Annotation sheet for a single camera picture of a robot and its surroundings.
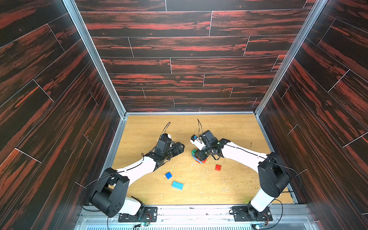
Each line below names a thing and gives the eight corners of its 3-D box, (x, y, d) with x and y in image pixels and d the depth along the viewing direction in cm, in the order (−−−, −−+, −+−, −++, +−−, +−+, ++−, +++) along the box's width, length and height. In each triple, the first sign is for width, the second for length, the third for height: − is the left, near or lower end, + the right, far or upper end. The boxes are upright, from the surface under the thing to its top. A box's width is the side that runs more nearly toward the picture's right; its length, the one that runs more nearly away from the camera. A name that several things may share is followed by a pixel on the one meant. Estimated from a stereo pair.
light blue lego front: (171, 186, 85) (170, 185, 83) (173, 181, 87) (173, 180, 86) (182, 190, 84) (182, 189, 82) (184, 184, 86) (184, 183, 84)
